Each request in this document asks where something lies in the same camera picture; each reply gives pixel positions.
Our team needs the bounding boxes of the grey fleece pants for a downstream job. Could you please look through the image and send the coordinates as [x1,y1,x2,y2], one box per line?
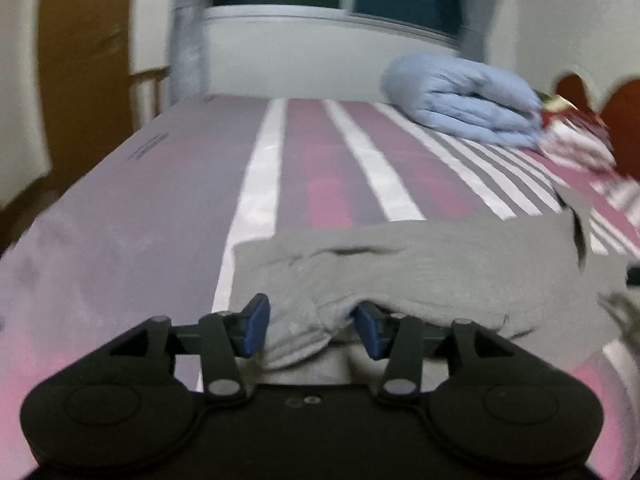
[229,186,639,370]

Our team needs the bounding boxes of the striped pink grey bedsheet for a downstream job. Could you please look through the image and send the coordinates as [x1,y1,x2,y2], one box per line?
[0,94,640,480]

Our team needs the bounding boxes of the folded light blue duvet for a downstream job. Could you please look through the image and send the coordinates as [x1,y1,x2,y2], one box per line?
[381,52,542,148]

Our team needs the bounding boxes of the striped pillow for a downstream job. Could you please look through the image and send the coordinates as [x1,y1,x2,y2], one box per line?
[586,174,639,254]

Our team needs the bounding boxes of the wooden chair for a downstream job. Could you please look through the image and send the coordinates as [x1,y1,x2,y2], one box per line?
[128,66,169,130]

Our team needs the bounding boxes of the folded white pink blanket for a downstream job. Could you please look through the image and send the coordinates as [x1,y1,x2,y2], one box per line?
[537,92,617,172]

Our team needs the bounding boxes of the red wooden headboard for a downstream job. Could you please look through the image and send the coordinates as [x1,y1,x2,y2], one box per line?
[554,72,640,180]

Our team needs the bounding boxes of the grey curtain left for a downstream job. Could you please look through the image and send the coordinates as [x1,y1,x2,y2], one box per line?
[169,0,209,104]

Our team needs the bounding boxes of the grey curtain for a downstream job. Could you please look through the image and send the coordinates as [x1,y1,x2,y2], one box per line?
[458,0,499,63]
[169,0,209,104]

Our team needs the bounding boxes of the brown wooden door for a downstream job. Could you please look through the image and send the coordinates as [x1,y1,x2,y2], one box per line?
[37,0,134,188]

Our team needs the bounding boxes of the grey curtain right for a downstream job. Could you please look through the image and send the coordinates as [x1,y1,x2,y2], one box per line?
[458,0,499,63]

